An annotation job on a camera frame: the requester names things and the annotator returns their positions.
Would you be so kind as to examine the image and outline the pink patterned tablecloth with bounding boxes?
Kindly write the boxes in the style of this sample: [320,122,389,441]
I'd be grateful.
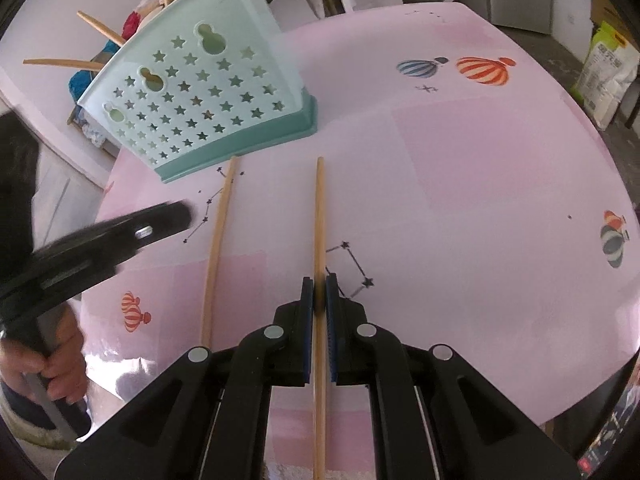
[210,3,639,424]

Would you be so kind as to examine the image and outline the red plastic bag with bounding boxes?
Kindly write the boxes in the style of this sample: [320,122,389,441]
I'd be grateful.
[122,11,142,41]

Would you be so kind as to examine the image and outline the cardboard box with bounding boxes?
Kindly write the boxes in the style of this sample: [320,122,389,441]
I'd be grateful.
[591,0,634,41]

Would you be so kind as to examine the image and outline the person's left hand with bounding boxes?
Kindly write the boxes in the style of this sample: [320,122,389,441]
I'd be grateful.
[1,304,89,404]

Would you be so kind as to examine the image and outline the white green rice bag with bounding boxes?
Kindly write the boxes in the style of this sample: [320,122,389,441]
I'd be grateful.
[570,21,639,130]

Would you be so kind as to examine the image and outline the mint green utensil holder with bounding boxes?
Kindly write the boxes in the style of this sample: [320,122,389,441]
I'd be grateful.
[78,0,317,182]

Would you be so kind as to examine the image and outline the white sack under table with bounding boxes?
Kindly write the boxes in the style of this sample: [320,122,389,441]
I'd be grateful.
[269,0,326,32]

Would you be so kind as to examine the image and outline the blue plastic bag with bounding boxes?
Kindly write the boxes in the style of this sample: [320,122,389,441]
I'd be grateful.
[68,40,120,103]

